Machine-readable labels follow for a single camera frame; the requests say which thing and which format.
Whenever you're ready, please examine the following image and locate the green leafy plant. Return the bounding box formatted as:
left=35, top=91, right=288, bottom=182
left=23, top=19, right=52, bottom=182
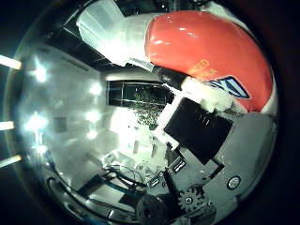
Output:
left=128, top=88, right=167, bottom=127

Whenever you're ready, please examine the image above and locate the teal metal bar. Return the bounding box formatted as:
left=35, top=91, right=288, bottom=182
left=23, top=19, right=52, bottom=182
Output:
left=99, top=174, right=140, bottom=197

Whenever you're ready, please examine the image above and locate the dark glass window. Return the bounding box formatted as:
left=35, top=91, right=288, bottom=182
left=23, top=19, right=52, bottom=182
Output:
left=106, top=80, right=168, bottom=108

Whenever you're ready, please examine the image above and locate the black looped cable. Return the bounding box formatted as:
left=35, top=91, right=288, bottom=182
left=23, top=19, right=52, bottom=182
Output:
left=104, top=164, right=149, bottom=189

